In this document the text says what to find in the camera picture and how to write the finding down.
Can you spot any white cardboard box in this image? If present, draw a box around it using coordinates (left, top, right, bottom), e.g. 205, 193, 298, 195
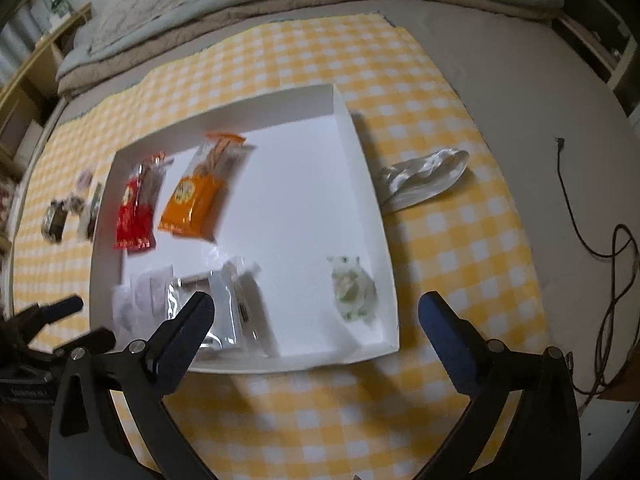
89, 82, 401, 375

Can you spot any white recessed shelf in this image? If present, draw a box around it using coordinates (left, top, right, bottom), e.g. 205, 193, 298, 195
555, 0, 638, 91

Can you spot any long wooden shelf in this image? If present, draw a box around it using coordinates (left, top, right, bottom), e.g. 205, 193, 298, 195
0, 2, 93, 241

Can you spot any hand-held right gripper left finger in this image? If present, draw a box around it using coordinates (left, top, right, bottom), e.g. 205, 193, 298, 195
47, 291, 216, 480

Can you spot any brown snack packet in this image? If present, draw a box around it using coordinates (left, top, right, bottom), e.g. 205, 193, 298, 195
80, 182, 104, 243

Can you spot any yellow checked mat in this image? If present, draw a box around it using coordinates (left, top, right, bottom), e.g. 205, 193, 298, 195
10, 12, 548, 480

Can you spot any silver clear packet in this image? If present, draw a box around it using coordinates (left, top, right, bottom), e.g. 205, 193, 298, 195
167, 267, 238, 356

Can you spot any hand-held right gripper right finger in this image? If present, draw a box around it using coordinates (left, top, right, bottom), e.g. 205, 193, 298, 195
417, 291, 583, 480

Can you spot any black floor cable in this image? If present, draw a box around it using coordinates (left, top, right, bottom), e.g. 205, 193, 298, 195
556, 136, 640, 396

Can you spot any grey curtain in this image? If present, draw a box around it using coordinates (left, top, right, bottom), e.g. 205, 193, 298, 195
0, 7, 46, 86

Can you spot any dark silver snack packet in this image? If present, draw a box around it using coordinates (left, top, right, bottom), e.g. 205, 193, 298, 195
41, 200, 68, 245

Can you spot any orange snack packet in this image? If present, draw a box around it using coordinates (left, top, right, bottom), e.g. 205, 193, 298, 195
157, 131, 256, 241

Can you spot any red snack packet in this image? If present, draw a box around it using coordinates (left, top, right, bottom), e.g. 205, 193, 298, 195
112, 152, 173, 252

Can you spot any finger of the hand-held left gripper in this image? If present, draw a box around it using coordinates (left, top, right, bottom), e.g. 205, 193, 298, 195
9, 295, 85, 331
52, 328, 117, 357

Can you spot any crumpled clear plastic wrapper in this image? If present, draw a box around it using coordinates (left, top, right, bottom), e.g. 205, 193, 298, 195
375, 147, 471, 216

